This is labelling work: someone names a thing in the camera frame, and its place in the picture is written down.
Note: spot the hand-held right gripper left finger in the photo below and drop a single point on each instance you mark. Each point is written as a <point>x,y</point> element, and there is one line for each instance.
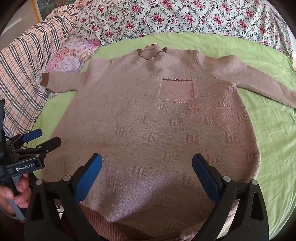
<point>89,176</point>

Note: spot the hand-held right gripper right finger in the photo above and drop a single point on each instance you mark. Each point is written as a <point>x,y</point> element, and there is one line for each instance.
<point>207,176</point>

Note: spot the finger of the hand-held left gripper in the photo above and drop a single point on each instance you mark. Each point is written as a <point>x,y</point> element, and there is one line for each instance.
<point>33,135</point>
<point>52,142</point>

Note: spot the beige knitted sweater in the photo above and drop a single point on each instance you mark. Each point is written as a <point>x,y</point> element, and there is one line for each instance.
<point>157,129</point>

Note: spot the person's left hand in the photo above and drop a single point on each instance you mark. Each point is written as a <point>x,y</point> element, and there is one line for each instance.
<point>19,192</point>

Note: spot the plaid blanket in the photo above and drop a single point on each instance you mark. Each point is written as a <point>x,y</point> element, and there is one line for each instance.
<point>25,74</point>

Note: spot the green bed sheet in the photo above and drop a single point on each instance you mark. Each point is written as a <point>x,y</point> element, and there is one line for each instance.
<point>266,129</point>

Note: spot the purple floral pillow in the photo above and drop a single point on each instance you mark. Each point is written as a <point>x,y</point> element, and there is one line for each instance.
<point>69,55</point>

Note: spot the framed picture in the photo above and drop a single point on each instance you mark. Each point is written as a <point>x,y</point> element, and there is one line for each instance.
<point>44,8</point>

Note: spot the rose print floral blanket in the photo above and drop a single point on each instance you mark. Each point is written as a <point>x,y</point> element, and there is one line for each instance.
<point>180,17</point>

